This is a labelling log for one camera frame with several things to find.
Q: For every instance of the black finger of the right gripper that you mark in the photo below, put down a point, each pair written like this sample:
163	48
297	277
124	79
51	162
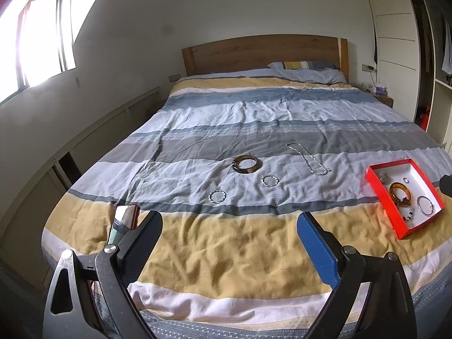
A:
445	185

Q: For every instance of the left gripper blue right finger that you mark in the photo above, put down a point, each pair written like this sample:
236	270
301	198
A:
325	255

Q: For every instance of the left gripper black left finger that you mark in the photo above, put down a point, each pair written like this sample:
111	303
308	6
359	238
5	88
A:
136	247

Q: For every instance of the thin silver bangle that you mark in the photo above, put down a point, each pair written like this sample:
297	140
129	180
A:
425	205

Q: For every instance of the dark olive bangle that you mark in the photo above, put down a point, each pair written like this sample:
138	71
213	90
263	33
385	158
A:
246	164

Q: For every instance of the red jewelry box tray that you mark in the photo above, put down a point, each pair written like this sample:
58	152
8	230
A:
404	220

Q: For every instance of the red-cased smartphone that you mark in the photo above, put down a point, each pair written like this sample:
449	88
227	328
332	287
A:
125	220

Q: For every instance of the amber bangle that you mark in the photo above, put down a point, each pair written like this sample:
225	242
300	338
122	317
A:
400	194

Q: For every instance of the red object in wardrobe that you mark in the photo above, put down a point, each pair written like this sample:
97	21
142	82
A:
424	117

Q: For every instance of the wooden nightstand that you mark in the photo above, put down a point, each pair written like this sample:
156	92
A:
385	99

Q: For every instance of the purple tissue box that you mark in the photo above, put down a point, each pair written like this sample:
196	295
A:
382	90

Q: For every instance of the hanging shirt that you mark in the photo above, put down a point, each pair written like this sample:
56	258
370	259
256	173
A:
447	61

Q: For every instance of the striped duvet bed cover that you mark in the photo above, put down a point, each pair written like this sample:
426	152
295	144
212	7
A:
229	262

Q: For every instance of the white wardrobe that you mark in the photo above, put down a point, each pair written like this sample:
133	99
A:
409	38

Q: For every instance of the striped pillow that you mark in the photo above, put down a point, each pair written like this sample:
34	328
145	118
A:
309	71

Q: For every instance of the wooden headboard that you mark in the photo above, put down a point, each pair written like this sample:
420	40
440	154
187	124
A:
255	52

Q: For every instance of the window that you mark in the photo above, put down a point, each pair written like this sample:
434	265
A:
37	41

